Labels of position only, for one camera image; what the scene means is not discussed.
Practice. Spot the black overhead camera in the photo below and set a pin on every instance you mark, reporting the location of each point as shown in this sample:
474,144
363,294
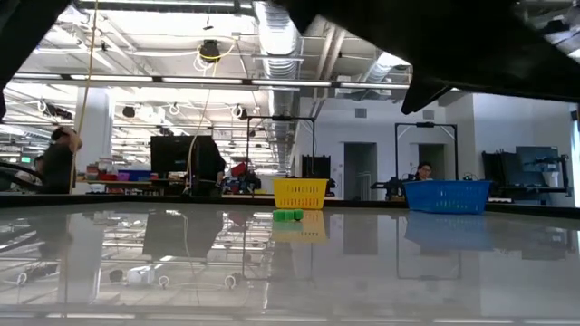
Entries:
209,50

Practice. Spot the grey blue screen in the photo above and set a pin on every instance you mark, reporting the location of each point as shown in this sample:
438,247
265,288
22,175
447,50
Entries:
534,156

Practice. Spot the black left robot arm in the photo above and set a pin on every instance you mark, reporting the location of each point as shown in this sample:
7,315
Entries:
18,22

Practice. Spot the blue plastic basket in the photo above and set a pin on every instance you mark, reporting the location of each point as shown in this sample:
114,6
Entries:
446,199

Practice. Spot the silver ventilation duct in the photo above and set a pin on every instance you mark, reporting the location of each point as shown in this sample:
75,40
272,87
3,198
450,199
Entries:
276,54
383,68

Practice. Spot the black monitor panel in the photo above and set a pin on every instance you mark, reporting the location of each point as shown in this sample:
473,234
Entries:
174,156

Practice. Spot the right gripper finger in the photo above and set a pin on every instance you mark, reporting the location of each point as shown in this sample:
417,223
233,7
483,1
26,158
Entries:
421,95
353,22

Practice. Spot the white bucket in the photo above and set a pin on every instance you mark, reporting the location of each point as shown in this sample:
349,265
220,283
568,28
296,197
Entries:
550,179

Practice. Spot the black workstation rig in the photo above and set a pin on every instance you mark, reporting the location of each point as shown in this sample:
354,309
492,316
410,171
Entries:
498,172

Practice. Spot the white pillar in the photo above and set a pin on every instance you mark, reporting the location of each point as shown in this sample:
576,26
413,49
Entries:
97,136

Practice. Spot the purple storage bin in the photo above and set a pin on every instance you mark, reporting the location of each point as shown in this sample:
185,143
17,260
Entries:
123,176

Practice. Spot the wooden shelf board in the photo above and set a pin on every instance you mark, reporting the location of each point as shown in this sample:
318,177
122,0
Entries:
113,182

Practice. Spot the black gantry frame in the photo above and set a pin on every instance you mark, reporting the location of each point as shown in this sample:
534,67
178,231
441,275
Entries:
281,118
426,124

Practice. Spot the red background object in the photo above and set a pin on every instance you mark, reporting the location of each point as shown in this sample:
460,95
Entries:
239,169

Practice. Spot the yellow plastic basket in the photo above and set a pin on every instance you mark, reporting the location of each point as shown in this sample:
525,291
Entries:
299,194

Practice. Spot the LED light bar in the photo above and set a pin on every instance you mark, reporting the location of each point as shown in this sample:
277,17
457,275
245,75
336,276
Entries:
204,81

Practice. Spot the black background robot arm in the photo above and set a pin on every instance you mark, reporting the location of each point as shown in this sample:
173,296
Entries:
389,186

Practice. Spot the red storage bin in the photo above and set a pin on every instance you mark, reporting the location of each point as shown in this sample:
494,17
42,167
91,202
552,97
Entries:
108,177

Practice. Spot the blue storage bin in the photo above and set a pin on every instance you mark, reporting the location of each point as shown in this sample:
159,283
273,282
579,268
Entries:
140,175

